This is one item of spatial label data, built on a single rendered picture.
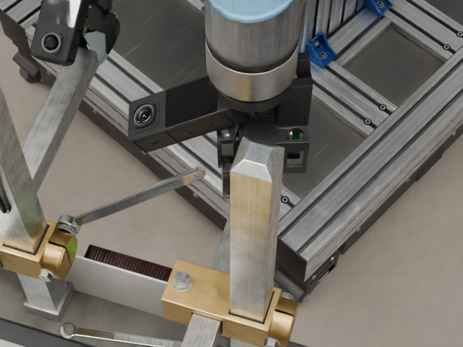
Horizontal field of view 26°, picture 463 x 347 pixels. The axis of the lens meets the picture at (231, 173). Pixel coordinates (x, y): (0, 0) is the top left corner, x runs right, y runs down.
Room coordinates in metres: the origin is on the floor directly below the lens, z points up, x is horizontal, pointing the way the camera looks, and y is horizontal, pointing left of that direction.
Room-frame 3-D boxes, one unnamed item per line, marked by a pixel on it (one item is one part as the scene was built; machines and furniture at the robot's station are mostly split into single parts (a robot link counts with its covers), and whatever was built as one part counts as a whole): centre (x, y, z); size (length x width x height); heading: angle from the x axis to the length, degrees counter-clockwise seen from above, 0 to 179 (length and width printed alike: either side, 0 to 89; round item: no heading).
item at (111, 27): (0.75, 0.15, 0.90); 0.05 x 0.02 x 0.09; 72
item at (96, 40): (0.78, 0.15, 0.86); 0.06 x 0.03 x 0.09; 162
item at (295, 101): (0.51, -0.02, 1.08); 0.09 x 0.08 x 0.12; 92
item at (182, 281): (0.44, 0.05, 0.87); 0.02 x 0.02 x 0.01
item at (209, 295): (0.42, 0.00, 0.84); 0.13 x 0.06 x 0.05; 72
